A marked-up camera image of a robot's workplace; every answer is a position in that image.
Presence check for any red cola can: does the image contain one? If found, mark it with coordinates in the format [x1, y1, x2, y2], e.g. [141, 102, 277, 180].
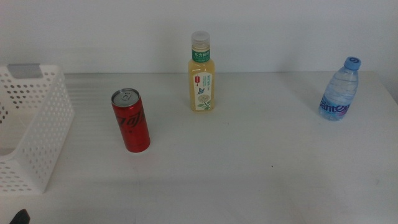
[111, 88, 151, 154]

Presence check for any yellow tea bottle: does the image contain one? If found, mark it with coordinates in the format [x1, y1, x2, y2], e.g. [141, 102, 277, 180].
[187, 30, 216, 113]

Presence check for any clear water bottle blue cap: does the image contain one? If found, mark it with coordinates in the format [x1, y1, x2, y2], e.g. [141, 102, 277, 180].
[318, 56, 362, 122]

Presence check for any white perforated plastic basket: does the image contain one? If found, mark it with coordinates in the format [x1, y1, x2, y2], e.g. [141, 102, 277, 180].
[0, 63, 75, 195]

